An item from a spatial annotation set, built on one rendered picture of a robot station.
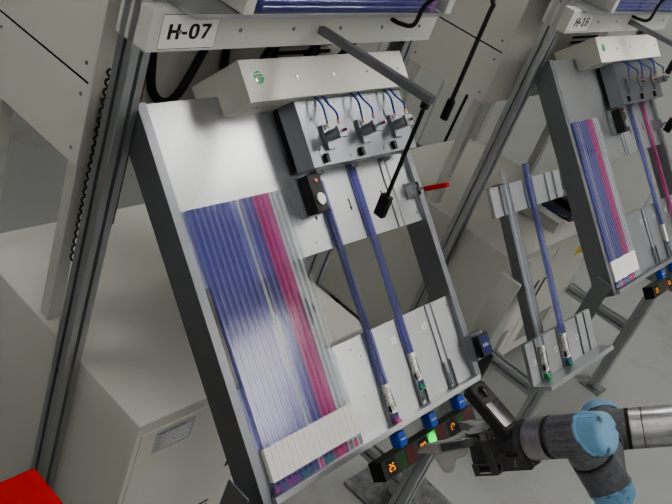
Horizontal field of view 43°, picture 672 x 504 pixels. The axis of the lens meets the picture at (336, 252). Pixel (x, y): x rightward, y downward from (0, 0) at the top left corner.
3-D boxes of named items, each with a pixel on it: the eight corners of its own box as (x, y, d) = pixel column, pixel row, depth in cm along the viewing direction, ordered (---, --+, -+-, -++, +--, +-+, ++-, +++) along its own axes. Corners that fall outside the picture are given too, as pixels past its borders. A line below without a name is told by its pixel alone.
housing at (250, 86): (364, 106, 197) (411, 84, 187) (203, 128, 161) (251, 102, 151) (354, 73, 197) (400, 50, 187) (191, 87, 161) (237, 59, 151)
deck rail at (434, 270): (460, 380, 198) (482, 377, 194) (455, 383, 196) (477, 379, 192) (367, 87, 197) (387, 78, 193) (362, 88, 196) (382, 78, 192)
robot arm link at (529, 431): (533, 424, 145) (555, 407, 151) (511, 426, 148) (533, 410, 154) (547, 466, 145) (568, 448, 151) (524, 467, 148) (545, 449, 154)
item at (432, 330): (463, 376, 195) (474, 375, 193) (258, 498, 146) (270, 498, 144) (438, 297, 195) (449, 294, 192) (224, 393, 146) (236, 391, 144)
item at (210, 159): (406, 224, 196) (423, 219, 193) (184, 295, 147) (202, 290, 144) (363, 87, 196) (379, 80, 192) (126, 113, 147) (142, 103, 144)
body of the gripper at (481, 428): (471, 477, 156) (527, 474, 148) (457, 432, 156) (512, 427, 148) (492, 461, 162) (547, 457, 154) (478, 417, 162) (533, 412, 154)
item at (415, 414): (455, 383, 196) (481, 379, 192) (250, 505, 148) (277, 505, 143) (454, 378, 196) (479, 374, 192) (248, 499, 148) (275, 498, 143)
